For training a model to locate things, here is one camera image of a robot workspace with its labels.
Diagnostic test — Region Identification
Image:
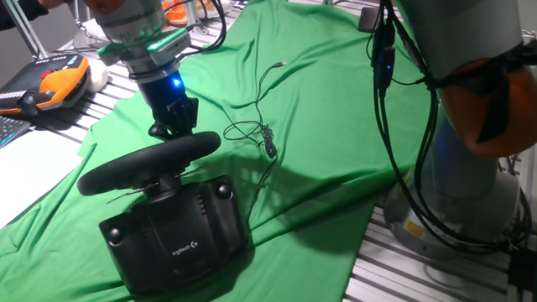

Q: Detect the orange plastic object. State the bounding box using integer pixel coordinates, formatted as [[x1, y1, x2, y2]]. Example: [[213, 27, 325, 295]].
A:
[[161, 0, 190, 26]]

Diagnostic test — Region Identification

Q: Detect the black steering wheel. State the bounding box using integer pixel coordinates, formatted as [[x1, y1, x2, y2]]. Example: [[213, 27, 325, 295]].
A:
[[76, 131, 222, 206]]

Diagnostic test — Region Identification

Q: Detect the white paper sheet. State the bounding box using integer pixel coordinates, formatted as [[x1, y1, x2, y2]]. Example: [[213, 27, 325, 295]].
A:
[[0, 129, 85, 230]]

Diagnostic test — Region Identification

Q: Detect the dark sleeved person forearm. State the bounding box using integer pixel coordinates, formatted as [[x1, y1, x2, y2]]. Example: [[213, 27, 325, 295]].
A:
[[0, 0, 50, 31]]

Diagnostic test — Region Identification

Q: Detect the black Logitech wheel base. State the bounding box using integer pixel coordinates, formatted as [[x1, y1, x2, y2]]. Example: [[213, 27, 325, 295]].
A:
[[98, 174, 248, 294]]

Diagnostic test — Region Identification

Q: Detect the thin black USB cable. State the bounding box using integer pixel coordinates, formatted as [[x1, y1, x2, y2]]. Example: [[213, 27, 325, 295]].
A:
[[222, 60, 289, 219]]

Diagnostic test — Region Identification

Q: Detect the grey slanted metal pole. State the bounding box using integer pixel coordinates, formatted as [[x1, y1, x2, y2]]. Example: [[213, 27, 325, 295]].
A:
[[66, 0, 87, 30], [3, 0, 50, 60]]

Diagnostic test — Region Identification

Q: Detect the pale green upright post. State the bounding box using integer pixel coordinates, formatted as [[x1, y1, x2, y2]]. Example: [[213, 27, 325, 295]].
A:
[[184, 0, 201, 29]]

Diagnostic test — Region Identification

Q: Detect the black keyboard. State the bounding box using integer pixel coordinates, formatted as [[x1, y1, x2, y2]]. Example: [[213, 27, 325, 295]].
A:
[[0, 115, 33, 150]]

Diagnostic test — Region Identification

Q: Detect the small black flat box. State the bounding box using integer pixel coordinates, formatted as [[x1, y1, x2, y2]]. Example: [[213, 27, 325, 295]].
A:
[[358, 6, 381, 34]]

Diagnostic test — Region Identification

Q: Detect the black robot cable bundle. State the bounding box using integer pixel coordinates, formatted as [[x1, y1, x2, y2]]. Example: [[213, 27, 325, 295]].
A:
[[163, 0, 532, 255]]

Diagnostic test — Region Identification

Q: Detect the orange black teach pendant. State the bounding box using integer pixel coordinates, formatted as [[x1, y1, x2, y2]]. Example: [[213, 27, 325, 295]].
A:
[[0, 53, 91, 117]]

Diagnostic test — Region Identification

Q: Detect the white rounded object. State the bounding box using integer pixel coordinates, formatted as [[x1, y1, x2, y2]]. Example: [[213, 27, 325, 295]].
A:
[[86, 58, 110, 93]]

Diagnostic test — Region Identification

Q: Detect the green cloth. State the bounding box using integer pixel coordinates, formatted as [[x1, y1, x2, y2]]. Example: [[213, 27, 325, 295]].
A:
[[0, 0, 440, 302]]

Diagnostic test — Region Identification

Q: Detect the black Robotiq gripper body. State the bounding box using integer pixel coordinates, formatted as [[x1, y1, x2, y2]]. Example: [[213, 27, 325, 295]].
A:
[[139, 68, 200, 134]]

